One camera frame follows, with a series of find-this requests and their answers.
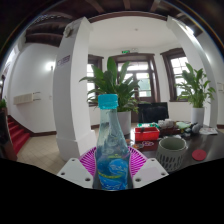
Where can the grey-green ribbed mug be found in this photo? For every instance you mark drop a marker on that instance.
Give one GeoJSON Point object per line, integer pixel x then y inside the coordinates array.
{"type": "Point", "coordinates": [171, 155]}

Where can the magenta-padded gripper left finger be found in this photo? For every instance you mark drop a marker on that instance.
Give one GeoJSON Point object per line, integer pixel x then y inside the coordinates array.
{"type": "Point", "coordinates": [75, 173]}

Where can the dark wooden double door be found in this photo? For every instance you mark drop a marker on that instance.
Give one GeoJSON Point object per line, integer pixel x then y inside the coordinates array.
{"type": "Point", "coordinates": [146, 83]}

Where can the green flat box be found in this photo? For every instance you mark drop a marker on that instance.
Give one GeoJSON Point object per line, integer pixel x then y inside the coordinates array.
{"type": "Point", "coordinates": [146, 125]}

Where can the dark box of tea items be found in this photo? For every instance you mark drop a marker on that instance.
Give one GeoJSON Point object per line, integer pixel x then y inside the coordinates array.
{"type": "Point", "coordinates": [166, 126]}

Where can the dark-framed window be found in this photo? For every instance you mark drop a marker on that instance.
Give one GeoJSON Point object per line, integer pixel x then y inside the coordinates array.
{"type": "Point", "coordinates": [95, 66]}
{"type": "Point", "coordinates": [176, 71]}

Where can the small printed sticker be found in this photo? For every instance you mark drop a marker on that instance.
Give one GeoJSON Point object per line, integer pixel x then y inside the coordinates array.
{"type": "Point", "coordinates": [148, 143]}
{"type": "Point", "coordinates": [137, 145]}

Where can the grey ball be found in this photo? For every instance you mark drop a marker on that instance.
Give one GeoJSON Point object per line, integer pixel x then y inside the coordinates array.
{"type": "Point", "coordinates": [196, 128]}

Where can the green exit sign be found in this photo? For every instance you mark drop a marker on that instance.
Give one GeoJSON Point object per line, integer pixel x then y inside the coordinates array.
{"type": "Point", "coordinates": [126, 51]}

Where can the printed paper leaflet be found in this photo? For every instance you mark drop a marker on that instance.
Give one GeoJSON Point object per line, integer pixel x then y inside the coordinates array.
{"type": "Point", "coordinates": [208, 131]}

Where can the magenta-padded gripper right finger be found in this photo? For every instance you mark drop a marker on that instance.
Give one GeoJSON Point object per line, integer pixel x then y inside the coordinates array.
{"type": "Point", "coordinates": [150, 171]}

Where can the black chair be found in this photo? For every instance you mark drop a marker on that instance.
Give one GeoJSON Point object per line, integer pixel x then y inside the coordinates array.
{"type": "Point", "coordinates": [153, 112]}

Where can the red plastic basket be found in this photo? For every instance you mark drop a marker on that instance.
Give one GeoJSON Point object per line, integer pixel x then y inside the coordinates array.
{"type": "Point", "coordinates": [146, 134]}

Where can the leafy plant in white pot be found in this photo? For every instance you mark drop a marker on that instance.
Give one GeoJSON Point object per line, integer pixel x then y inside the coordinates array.
{"type": "Point", "coordinates": [113, 83]}
{"type": "Point", "coordinates": [197, 115]}

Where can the clear bottle with blue cap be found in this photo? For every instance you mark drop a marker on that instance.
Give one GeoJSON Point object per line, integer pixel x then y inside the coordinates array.
{"type": "Point", "coordinates": [112, 160]}

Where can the white wall radiator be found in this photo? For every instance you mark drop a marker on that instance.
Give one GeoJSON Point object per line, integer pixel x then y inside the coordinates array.
{"type": "Point", "coordinates": [25, 98]}

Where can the red carpeted staircase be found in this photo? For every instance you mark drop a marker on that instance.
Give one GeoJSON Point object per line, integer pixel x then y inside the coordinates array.
{"type": "Point", "coordinates": [18, 135]}

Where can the light green pad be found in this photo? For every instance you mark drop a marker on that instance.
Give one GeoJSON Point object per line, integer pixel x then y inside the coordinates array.
{"type": "Point", "coordinates": [182, 125]}

